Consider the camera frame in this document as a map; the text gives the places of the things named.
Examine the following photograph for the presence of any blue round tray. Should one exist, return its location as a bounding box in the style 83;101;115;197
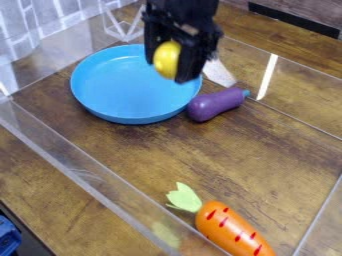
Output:
69;44;202;125

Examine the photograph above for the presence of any purple toy eggplant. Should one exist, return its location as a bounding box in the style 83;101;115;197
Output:
187;87;250;122

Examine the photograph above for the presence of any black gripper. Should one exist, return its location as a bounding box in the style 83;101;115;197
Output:
143;0;223;84

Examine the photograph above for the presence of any blue object at corner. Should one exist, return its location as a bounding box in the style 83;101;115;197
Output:
0;215;21;256

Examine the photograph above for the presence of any yellow toy lemon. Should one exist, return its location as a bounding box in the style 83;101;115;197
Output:
152;41;182;79

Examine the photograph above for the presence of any orange toy carrot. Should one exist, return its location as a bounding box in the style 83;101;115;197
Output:
166;182;277;256

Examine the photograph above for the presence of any black bar on table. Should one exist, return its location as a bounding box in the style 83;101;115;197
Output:
247;2;342;39

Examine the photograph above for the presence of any clear acrylic enclosure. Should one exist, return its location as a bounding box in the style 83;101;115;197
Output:
0;5;342;256

